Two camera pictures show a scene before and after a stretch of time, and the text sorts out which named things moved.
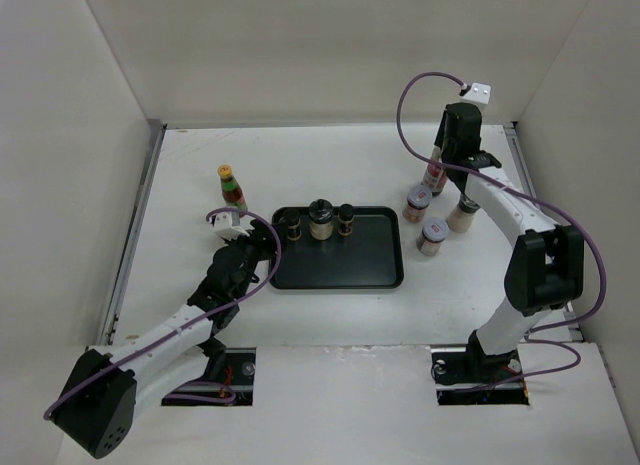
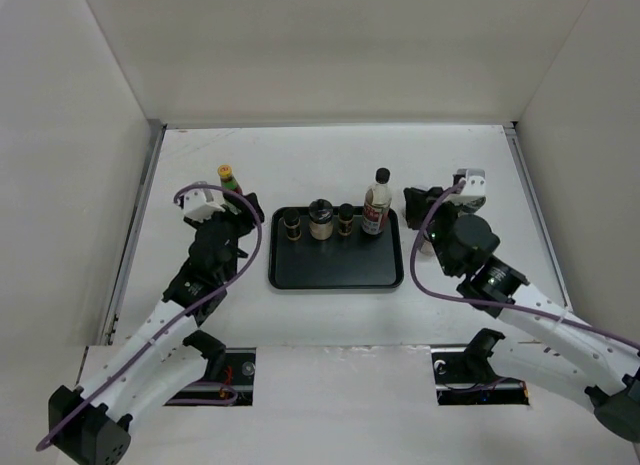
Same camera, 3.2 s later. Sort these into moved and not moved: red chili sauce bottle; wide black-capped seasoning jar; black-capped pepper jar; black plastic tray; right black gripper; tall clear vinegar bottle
Moved: tall clear vinegar bottle; right black gripper
Not moved: wide black-capped seasoning jar; black plastic tray; red chili sauce bottle; black-capped pepper jar
